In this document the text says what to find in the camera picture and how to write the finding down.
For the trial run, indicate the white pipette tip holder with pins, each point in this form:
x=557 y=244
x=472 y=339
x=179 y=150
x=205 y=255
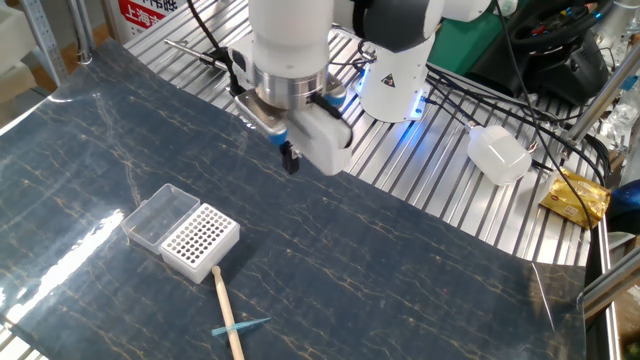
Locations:
x=200 y=240

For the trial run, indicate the silver metal rod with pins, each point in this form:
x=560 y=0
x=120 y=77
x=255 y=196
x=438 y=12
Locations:
x=190 y=50

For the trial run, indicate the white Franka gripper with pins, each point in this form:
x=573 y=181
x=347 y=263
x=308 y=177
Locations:
x=325 y=145

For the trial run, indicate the blue pipette tip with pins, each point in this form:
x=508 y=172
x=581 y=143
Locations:
x=240 y=326

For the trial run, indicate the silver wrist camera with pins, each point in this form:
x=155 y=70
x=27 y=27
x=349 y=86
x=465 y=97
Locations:
x=257 y=112

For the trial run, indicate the aluminium frame post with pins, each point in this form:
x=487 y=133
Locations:
x=600 y=97
x=612 y=287

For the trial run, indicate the dark blue round object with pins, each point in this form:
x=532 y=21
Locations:
x=625 y=205

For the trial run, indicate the dark marble pattern mat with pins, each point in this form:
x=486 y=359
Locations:
x=350 y=250

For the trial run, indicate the wooden stick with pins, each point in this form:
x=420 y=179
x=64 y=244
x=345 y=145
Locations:
x=225 y=305

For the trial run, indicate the crumpled clear plastic bag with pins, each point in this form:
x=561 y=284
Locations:
x=620 y=120

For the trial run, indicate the black racing wheel controller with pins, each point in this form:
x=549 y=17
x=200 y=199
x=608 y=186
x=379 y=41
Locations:
x=565 y=70

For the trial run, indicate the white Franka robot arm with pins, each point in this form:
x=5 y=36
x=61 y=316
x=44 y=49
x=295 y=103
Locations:
x=290 y=35

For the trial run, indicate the perforated metal shelf upright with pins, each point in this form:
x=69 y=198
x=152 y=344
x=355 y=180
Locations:
x=45 y=40

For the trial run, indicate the gold foil packet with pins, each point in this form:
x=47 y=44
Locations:
x=575 y=197

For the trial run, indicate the clear plastic container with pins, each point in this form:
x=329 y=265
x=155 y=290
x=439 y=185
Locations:
x=157 y=215

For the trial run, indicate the green board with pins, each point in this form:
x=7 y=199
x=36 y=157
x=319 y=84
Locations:
x=460 y=50

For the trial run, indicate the red white sign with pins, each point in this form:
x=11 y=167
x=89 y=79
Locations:
x=150 y=17

